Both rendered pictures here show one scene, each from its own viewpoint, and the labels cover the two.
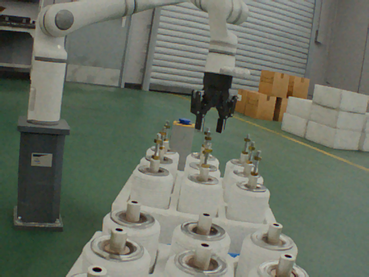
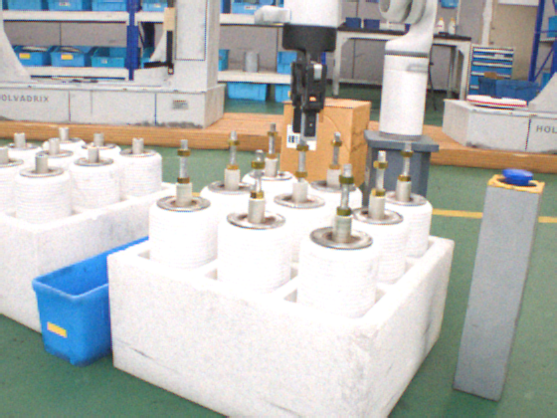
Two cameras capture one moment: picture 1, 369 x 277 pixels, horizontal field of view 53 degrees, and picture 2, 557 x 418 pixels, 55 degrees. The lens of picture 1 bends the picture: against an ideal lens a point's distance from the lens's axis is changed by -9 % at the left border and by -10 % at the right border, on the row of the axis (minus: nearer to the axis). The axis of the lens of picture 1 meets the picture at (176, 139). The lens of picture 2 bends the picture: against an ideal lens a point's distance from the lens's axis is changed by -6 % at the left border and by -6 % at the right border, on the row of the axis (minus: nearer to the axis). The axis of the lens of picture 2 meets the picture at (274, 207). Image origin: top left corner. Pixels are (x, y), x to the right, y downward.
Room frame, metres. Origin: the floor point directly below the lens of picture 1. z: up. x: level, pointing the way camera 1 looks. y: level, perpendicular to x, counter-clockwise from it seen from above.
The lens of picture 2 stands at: (1.37, -0.80, 0.46)
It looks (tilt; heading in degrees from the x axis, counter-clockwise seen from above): 16 degrees down; 117
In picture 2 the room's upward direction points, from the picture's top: 3 degrees clockwise
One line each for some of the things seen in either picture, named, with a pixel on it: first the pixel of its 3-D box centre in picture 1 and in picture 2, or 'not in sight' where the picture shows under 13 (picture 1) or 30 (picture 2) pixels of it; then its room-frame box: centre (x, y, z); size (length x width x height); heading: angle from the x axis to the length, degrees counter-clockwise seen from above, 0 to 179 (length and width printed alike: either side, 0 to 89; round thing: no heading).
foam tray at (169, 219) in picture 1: (193, 222); (292, 303); (1.04, -0.08, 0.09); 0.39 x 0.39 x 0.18; 88
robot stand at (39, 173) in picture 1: (39, 173); (393, 204); (1.06, 0.38, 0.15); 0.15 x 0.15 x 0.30; 23
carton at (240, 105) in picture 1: (250, 102); not in sight; (5.24, -0.87, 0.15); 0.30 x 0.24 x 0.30; 112
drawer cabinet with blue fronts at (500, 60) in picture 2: not in sight; (482, 78); (0.53, 5.66, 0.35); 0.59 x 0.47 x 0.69; 113
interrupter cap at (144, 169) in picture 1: (153, 171); (271, 175); (0.93, 0.04, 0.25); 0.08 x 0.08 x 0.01
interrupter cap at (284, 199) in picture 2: (203, 167); (299, 201); (1.04, -0.08, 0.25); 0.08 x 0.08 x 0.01
